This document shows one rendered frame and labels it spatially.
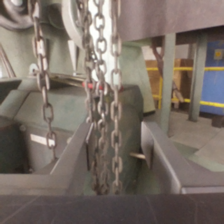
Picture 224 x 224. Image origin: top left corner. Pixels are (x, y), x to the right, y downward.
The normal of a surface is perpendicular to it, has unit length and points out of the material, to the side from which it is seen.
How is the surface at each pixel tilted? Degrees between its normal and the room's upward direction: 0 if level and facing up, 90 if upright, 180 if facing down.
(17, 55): 90
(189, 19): 90
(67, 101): 45
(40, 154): 90
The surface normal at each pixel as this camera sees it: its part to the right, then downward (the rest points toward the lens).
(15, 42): 0.66, 0.19
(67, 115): -0.36, -0.51
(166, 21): -0.75, 0.19
